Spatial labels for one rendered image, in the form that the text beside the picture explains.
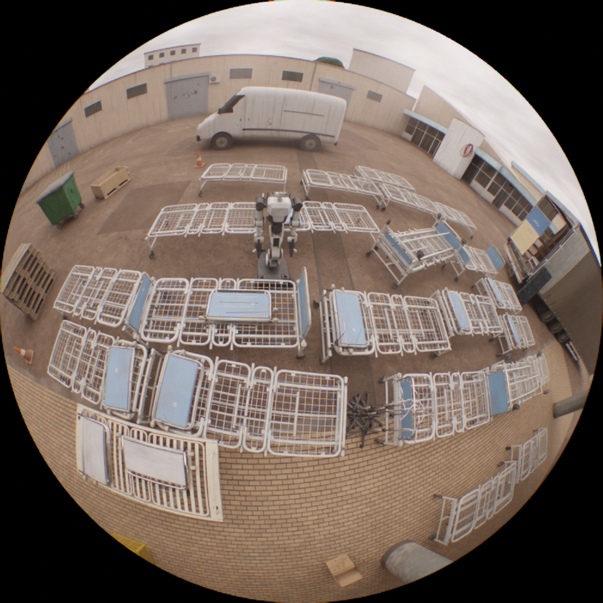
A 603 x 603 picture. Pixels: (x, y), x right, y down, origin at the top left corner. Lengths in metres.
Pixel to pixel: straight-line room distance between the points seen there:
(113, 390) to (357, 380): 3.05
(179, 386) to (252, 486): 1.47
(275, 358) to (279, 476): 1.53
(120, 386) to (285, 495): 2.24
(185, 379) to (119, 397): 0.89
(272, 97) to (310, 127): 1.84
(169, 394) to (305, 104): 8.66
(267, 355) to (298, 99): 8.00
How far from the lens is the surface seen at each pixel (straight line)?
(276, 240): 2.73
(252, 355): 2.75
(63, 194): 7.62
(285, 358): 2.75
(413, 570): 3.55
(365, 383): 2.98
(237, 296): 2.48
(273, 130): 8.52
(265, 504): 2.91
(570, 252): 9.12
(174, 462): 2.22
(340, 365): 2.89
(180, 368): 2.28
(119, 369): 2.70
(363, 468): 3.04
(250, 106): 8.35
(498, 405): 4.03
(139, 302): 2.77
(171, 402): 2.28
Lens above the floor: 2.64
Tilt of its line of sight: 58 degrees down
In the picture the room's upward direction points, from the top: 18 degrees clockwise
